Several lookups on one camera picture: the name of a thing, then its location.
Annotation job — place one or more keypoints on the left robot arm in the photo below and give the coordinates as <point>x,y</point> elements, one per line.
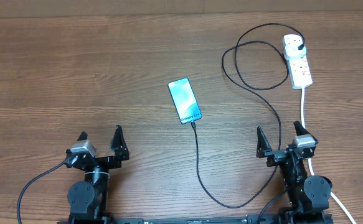
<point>88,198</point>

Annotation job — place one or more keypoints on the white power strip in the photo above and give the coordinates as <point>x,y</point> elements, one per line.
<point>299,71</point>

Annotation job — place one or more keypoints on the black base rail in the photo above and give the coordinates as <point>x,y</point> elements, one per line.
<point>249,219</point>

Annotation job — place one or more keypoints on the white charger plug adapter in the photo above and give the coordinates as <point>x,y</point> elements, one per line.
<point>292,51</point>

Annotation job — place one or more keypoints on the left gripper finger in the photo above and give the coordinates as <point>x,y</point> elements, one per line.
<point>118,145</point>
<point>83,136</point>

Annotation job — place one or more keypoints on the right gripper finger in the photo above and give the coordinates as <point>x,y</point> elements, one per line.
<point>263,146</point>
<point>300,130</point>

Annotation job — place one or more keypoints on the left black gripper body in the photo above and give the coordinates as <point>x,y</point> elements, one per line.
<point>108,163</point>

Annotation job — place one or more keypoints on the blue Galaxy smartphone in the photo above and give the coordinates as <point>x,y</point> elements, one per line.
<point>184,100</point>

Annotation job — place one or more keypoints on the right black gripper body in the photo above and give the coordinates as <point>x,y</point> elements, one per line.
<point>276,157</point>

